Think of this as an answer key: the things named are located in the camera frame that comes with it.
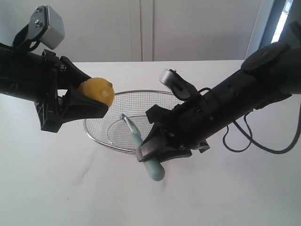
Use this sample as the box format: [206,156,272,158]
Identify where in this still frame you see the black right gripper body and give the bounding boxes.
[146,94,226,150]

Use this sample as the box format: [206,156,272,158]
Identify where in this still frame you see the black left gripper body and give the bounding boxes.
[34,49,67,133]

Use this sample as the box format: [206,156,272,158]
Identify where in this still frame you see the teal handled peeler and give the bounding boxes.
[120,113,165,181]

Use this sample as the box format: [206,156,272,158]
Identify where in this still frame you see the yellow lemon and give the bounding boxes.
[77,78,115,107]

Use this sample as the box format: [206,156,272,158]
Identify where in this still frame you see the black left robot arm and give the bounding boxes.
[0,44,109,133]

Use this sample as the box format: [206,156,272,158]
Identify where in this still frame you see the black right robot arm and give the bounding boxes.
[136,41,301,162]

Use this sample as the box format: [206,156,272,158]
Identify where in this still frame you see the oval wire mesh basket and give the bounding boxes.
[83,90,182,154]

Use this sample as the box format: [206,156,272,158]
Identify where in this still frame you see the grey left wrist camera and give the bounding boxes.
[12,5,65,52]

